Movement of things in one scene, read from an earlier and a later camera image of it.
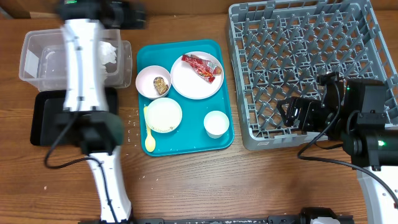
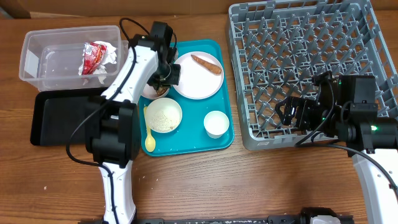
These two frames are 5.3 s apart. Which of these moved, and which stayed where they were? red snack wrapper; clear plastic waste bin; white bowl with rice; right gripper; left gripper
Moved: red snack wrapper; left gripper
Stayed: clear plastic waste bin; white bowl with rice; right gripper
